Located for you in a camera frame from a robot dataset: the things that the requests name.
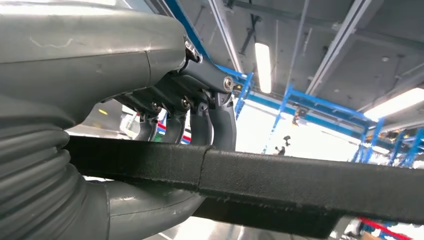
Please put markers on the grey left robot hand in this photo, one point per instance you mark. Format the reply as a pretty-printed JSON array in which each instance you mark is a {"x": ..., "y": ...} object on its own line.
[{"x": 82, "y": 49}]

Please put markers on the blue metal shelf rack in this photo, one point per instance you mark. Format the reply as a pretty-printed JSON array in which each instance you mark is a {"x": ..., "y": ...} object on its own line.
[{"x": 318, "y": 102}]

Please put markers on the ceiling light panel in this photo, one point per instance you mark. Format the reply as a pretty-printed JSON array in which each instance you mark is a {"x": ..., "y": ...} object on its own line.
[
  {"x": 263, "y": 66},
  {"x": 397, "y": 104}
]

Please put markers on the red barrier belt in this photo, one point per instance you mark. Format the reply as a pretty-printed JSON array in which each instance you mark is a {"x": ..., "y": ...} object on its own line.
[{"x": 381, "y": 228}]

